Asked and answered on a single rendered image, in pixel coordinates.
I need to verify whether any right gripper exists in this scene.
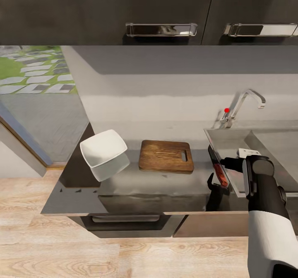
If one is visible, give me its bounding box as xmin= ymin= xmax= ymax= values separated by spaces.
xmin=220 ymin=157 xmax=243 ymax=173

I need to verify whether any parer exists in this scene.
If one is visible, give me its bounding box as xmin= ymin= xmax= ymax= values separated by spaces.
xmin=209 ymin=145 xmax=228 ymax=186

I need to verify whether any cutting board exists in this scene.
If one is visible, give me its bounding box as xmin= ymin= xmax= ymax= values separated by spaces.
xmin=138 ymin=140 xmax=194 ymax=173

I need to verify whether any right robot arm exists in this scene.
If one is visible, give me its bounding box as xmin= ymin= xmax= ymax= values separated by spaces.
xmin=220 ymin=148 xmax=298 ymax=278

